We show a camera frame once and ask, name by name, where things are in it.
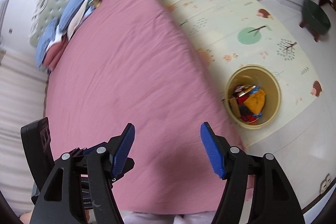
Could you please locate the pink bed sheet mattress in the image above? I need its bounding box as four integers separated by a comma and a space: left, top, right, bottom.
46, 0, 243, 215

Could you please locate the red white snack wrapper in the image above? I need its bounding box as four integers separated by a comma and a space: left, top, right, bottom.
234, 85, 256, 98

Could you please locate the blue pillow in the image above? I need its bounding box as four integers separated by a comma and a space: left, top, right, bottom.
58, 0, 84, 33

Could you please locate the small brown cardboard box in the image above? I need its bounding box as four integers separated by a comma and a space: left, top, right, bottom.
229, 97, 242, 118

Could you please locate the gold round trash bin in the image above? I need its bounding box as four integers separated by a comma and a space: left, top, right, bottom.
224, 65, 281, 130

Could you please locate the mustard yellow sock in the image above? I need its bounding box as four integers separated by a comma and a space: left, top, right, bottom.
243, 89, 267, 115

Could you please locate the pink folded blanket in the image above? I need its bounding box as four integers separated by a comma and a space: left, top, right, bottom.
42, 35, 69, 71

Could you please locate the cream patterned play mat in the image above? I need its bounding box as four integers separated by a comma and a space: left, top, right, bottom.
158, 0, 336, 196

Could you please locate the dark green round stool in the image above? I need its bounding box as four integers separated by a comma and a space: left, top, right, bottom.
299, 0, 331, 42

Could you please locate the red knotted cloth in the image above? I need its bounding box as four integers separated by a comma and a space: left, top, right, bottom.
240, 114, 257, 124

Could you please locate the person's left hand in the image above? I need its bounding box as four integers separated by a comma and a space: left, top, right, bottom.
19, 211, 33, 224

